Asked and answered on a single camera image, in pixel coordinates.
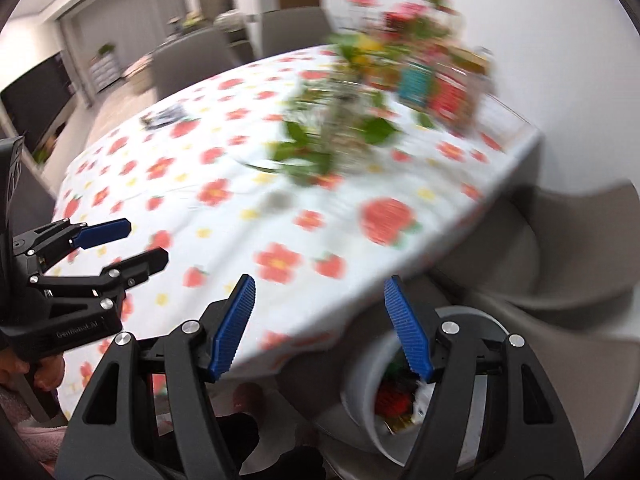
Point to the grey curtain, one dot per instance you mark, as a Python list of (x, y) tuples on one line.
[(130, 25)]

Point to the small green potted plant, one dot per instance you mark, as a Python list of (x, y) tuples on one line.
[(106, 49)]

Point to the black television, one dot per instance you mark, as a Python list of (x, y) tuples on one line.
[(35, 100)]

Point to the person's left forearm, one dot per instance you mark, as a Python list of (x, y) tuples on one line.
[(30, 440)]

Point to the white drawer cabinet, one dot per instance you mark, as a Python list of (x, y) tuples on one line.
[(104, 72)]

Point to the grey dining chair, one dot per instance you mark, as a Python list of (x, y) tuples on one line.
[(295, 30), (565, 250), (195, 60)]

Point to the red box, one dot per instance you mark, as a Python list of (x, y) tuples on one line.
[(450, 97)]

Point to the crumpled silver wrapper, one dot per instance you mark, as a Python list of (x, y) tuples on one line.
[(162, 116)]

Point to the glass vase with green plant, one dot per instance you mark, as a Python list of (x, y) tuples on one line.
[(340, 125)]

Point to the teal box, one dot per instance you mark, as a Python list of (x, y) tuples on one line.
[(415, 85)]

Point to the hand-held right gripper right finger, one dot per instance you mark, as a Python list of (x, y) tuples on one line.
[(407, 330)]

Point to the strawberry print tablecloth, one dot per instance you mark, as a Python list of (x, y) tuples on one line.
[(225, 250)]

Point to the person's left hand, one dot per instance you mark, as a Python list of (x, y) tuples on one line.
[(50, 375)]

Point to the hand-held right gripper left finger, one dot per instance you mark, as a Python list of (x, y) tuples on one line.
[(235, 325)]

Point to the gold foil wrapper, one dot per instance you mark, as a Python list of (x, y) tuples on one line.
[(400, 424)]

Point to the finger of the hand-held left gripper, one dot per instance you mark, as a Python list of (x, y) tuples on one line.
[(145, 262), (107, 232)]

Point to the white trash bin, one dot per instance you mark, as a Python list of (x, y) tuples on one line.
[(365, 385)]

